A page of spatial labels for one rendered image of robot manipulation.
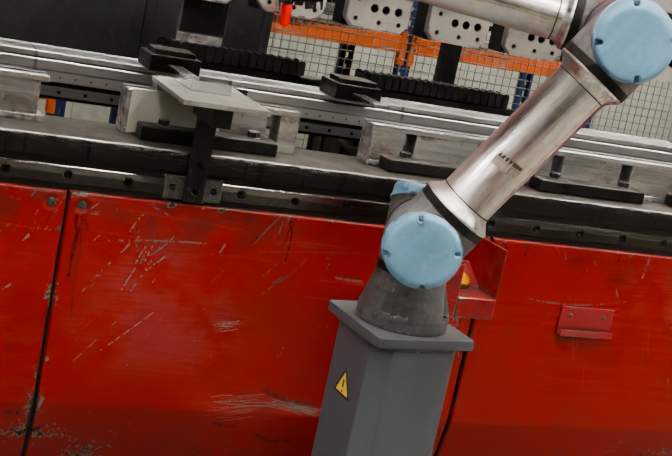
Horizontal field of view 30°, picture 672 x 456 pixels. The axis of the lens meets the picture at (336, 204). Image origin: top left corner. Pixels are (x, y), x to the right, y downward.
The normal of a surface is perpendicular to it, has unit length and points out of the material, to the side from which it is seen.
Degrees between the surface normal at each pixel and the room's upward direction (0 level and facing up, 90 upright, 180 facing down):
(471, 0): 110
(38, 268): 90
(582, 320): 90
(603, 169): 90
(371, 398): 90
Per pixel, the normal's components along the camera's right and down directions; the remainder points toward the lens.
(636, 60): 0.02, 0.10
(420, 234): -0.16, 0.28
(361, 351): -0.88, -0.08
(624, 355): 0.36, 0.26
